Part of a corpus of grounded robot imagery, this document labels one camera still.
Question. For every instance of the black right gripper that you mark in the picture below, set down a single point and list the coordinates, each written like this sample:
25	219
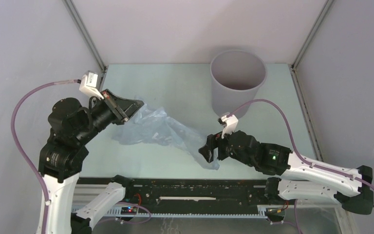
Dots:
214	141

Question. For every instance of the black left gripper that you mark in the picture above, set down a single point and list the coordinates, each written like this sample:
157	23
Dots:
124	108

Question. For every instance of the light blue plastic trash bag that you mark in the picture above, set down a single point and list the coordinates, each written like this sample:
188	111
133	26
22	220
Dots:
155	126

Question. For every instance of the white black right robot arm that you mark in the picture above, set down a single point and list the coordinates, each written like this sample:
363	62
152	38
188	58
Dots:
291	177

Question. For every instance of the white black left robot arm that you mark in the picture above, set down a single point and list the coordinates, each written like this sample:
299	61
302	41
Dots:
73	126

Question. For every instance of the grey plastic trash bin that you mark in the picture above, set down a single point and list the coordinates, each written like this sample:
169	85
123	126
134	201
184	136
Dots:
236	77

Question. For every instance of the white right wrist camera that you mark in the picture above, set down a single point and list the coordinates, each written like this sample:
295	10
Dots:
229	122

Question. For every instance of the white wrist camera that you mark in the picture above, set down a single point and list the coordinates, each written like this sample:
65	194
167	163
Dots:
229	122
89	85

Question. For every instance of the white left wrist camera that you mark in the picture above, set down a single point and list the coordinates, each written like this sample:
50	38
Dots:
89	85

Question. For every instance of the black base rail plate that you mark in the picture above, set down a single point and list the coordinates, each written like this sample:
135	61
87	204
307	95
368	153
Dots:
201	195

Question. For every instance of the white slotted cable duct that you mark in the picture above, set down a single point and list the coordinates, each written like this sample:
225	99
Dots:
124	212

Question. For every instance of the left corner aluminium post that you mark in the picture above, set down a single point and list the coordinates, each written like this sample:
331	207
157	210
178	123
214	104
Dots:
78	21

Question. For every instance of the corner aluminium post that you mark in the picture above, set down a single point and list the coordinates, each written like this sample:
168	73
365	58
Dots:
312	33
78	21

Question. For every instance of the right corner aluminium post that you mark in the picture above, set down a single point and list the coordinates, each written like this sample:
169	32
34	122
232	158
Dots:
312	33

